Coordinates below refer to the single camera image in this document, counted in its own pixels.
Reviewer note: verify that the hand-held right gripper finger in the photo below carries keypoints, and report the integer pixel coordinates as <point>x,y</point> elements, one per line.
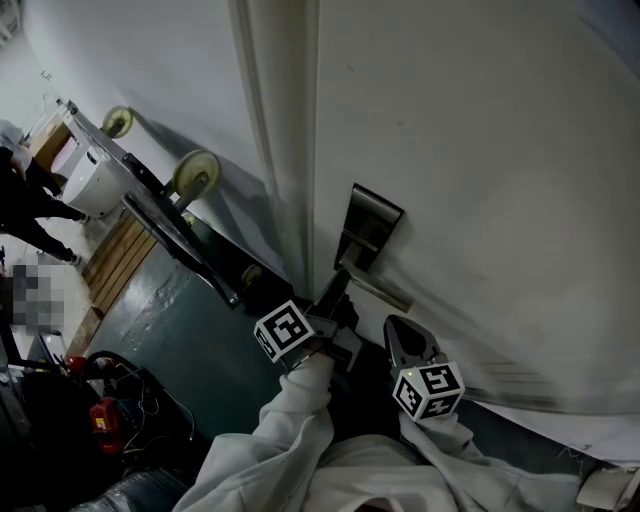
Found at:
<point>425,345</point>
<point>395,345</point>

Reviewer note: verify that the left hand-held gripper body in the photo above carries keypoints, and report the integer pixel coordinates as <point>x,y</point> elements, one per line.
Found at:
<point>284,330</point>

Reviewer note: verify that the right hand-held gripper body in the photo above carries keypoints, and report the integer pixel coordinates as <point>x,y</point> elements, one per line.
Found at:
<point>427,390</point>

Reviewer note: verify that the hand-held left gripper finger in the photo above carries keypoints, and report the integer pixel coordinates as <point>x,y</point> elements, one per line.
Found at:
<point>346,312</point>
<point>330,297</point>

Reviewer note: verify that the person's right forearm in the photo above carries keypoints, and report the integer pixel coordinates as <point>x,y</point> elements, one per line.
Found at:
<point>440,440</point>

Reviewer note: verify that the person's left forearm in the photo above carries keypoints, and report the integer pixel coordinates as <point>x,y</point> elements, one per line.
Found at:
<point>295,405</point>

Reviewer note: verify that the silver door lock plate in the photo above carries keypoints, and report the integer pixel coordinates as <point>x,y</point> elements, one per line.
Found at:
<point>370,220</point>

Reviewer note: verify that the white door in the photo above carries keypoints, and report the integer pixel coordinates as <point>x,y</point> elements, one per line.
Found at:
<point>500,150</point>

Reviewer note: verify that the person's grey hoodie torso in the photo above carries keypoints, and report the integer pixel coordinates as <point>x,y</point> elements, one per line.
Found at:
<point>375,480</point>

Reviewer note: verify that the metal platform trolley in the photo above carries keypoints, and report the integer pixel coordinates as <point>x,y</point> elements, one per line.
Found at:
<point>160,220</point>

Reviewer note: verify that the wooden slat pallet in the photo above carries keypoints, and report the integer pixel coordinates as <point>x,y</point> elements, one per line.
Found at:
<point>120,260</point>

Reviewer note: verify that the red power tool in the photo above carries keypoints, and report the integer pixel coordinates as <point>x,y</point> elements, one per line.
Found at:
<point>105,425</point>

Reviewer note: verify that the beige rectangular object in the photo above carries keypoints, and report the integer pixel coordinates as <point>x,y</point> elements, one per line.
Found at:
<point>607,487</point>

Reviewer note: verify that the small red object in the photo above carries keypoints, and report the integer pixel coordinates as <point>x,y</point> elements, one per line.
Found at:
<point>75,366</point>

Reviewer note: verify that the silver wrapped roll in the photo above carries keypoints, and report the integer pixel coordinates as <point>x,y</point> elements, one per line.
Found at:
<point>135,492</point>

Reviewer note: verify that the brown cardboard box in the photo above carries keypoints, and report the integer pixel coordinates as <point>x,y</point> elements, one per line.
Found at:
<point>47,142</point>

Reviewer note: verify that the black equipment frame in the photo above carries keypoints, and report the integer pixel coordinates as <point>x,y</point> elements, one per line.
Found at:
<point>20,415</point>

